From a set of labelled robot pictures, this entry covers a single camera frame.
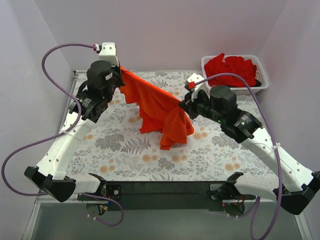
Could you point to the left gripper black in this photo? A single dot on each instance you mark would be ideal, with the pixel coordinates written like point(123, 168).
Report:
point(117, 78)

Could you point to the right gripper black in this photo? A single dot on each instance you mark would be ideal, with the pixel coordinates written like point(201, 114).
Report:
point(190, 106)

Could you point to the orange t shirt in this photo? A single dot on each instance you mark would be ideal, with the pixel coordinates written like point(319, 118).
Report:
point(158, 109)

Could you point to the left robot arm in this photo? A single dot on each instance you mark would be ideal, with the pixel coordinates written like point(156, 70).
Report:
point(50, 173)

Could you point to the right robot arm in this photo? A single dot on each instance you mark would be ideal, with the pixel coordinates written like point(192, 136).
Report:
point(299, 184)

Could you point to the red shirts pile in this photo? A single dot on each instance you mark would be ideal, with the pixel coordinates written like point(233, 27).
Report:
point(231, 64)

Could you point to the floral table mat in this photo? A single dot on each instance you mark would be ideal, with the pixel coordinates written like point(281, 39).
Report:
point(116, 150)

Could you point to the black garment in basket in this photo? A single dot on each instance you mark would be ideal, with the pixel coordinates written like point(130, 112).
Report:
point(257, 83)

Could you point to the white plastic basket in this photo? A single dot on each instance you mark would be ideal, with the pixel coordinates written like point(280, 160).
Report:
point(260, 73)

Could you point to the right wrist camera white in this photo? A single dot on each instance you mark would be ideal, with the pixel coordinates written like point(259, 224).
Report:
point(194, 84)

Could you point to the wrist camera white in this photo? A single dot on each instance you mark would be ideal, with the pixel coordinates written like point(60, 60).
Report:
point(194, 84)
point(107, 51)

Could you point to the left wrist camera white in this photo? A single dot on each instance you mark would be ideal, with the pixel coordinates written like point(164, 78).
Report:
point(107, 51)

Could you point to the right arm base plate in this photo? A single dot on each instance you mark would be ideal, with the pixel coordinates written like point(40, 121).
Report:
point(227, 192)

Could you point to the aluminium frame rail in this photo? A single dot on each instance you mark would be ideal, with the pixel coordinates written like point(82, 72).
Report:
point(165, 195)

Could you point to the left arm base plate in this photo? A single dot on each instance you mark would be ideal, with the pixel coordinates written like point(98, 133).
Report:
point(111, 191)

